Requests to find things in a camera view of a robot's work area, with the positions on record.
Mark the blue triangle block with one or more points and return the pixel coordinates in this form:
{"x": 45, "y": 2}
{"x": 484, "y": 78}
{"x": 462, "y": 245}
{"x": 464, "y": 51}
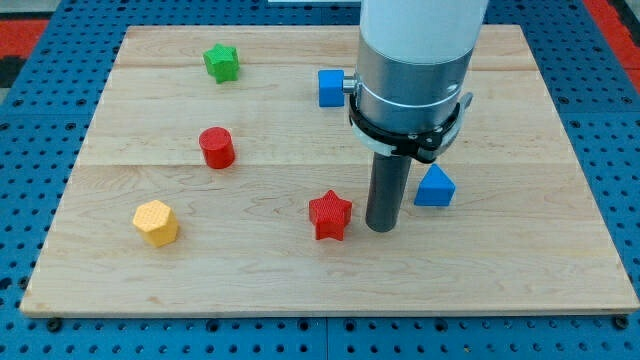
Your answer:
{"x": 436, "y": 189}

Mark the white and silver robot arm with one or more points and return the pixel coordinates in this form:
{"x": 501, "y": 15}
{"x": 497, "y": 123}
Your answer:
{"x": 412, "y": 59}

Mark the red star block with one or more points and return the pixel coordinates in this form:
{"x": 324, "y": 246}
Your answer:
{"x": 330, "y": 215}

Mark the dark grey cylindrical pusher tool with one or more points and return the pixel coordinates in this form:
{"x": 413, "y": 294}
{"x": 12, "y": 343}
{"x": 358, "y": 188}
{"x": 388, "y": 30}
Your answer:
{"x": 386, "y": 190}

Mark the blue cube block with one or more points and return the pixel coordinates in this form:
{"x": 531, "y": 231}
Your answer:
{"x": 330, "y": 88}

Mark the light wooden board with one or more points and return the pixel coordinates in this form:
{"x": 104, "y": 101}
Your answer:
{"x": 522, "y": 236}

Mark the red cylinder block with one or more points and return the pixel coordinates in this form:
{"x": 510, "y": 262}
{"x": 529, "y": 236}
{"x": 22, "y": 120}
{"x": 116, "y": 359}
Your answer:
{"x": 217, "y": 147}

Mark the green star block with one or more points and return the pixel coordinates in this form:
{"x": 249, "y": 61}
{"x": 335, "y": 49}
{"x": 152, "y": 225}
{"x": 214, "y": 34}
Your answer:
{"x": 222, "y": 62}

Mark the yellow hexagon block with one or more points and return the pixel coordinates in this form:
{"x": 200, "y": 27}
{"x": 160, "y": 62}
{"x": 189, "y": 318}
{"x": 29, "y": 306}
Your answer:
{"x": 156, "y": 223}

